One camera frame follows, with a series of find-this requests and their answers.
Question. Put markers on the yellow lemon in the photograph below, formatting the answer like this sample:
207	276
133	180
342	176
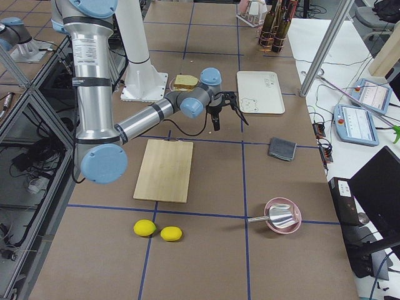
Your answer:
171	233
144	227

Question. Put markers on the aluminium frame post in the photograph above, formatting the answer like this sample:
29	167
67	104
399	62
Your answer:
325	45

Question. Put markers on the white bear serving tray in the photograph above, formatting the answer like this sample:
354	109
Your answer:
259	92

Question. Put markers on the black computer monitor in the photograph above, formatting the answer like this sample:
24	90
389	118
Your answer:
376	188

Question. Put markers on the wooden cutting board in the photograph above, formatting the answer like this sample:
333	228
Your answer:
165	172

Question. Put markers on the blue teach pendant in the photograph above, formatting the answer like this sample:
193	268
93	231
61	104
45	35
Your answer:
355	125
372	94

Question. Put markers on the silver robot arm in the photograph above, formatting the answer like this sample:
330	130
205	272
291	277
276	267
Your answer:
99	140
14	35

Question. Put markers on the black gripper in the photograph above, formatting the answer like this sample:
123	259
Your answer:
215	109

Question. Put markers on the folded grey cloth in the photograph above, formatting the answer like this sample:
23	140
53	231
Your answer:
282	149

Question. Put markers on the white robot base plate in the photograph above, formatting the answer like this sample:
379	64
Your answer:
144	83

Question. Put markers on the copper wire bottle rack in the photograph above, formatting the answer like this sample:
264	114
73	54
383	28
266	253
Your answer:
271	40

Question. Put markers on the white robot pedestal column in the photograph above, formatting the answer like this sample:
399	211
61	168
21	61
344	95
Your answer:
131	27

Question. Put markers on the metal scoop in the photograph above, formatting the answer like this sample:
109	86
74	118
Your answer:
279	215

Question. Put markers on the bread slice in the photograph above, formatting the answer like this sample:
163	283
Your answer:
185	81

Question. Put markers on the pink bowl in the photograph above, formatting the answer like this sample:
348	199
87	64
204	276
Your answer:
297	212

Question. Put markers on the dark green wine bottle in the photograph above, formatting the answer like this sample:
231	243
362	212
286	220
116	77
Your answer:
268	24

